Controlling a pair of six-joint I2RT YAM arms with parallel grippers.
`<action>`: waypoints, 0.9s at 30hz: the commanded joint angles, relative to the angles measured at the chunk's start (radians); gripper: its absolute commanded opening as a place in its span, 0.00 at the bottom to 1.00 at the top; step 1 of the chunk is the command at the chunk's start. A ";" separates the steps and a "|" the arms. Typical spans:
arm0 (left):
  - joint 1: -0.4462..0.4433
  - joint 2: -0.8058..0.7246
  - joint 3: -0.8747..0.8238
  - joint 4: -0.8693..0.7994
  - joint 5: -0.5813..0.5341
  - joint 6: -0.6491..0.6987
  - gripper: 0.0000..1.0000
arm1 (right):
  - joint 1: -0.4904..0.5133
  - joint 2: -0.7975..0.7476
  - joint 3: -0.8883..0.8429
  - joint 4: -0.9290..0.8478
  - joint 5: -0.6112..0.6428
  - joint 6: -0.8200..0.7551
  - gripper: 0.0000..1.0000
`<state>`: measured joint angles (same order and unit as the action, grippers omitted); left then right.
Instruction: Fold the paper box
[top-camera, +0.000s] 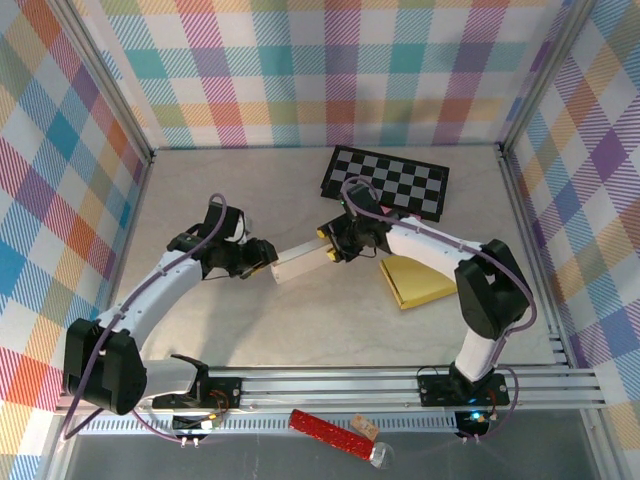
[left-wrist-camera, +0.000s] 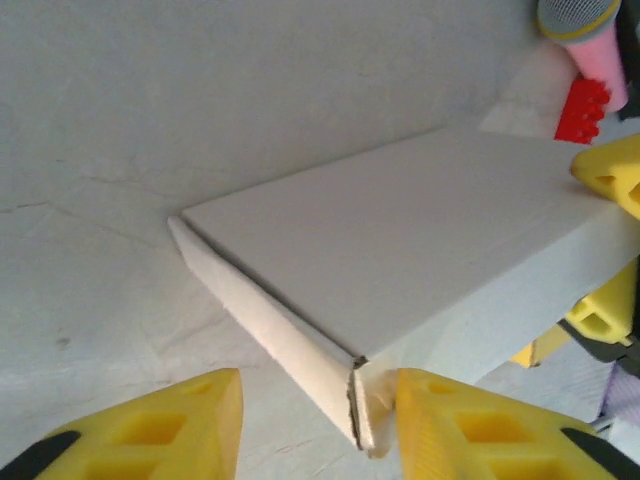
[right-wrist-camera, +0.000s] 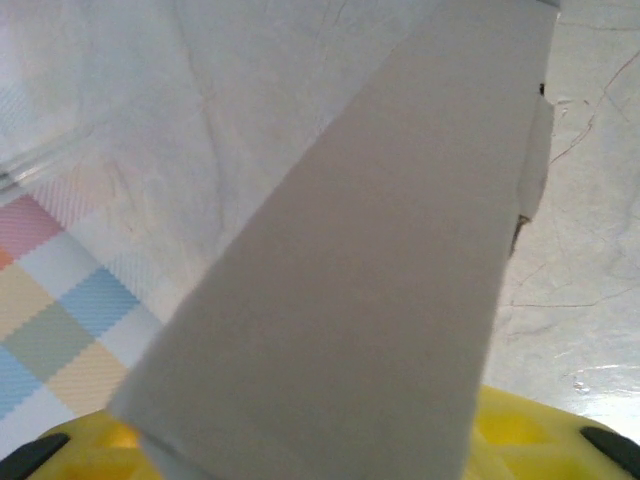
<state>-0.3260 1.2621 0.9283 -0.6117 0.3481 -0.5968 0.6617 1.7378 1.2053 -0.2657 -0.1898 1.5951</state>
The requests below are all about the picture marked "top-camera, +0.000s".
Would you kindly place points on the yellow and white paper box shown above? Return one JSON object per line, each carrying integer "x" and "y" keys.
{"x": 415, "y": 285}

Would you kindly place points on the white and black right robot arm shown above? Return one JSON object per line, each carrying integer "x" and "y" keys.
{"x": 425, "y": 245}

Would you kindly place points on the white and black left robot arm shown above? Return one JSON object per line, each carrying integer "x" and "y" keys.
{"x": 160, "y": 287}

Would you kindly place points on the black and grey checkerboard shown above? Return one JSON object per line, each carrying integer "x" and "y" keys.
{"x": 400, "y": 172}

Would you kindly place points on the red glitter toy microphone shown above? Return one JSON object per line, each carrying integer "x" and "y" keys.
{"x": 325, "y": 430}

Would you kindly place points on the brown paper tag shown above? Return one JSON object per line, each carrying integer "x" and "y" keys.
{"x": 365, "y": 426}

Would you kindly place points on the black right controller board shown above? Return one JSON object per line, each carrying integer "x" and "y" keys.
{"x": 475, "y": 424}

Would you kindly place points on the aluminium table side rail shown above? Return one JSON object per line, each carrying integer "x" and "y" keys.
{"x": 126, "y": 250}
{"x": 526, "y": 225}

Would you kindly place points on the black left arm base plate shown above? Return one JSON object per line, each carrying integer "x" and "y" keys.
{"x": 225, "y": 387}

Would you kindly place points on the aluminium front rail frame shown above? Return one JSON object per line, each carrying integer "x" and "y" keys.
{"x": 325, "y": 387}

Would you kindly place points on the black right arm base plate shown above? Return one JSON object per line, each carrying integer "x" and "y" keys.
{"x": 435, "y": 392}

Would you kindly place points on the aluminium corner post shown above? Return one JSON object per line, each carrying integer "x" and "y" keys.
{"x": 105, "y": 75}
{"x": 544, "y": 75}

